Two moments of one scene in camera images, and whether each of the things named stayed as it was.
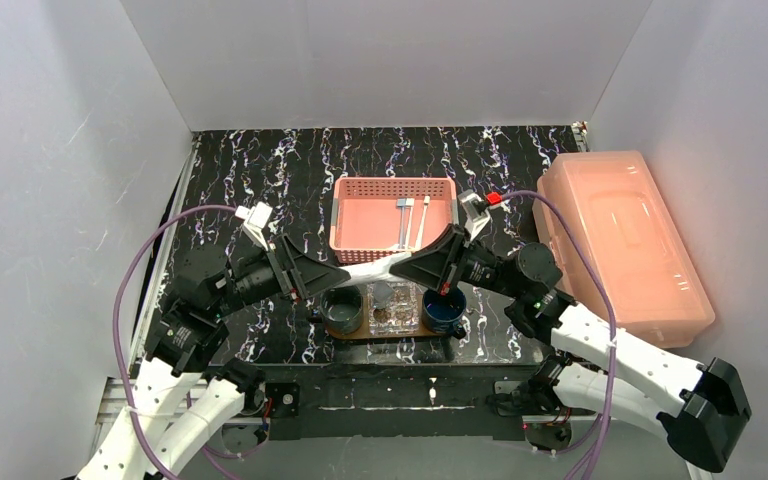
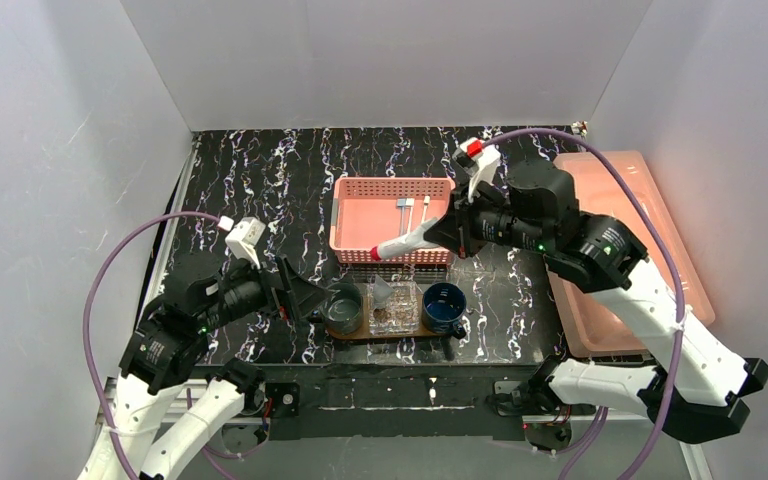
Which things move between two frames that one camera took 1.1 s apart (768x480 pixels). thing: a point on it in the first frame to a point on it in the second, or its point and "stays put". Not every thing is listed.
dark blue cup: [442, 313] stays put
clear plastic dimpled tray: [401, 316] stays put
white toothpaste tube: [382, 292] stays put
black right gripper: [454, 257] to [461, 223]
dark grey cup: [342, 310] stays put
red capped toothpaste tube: [376, 271] to [411, 241]
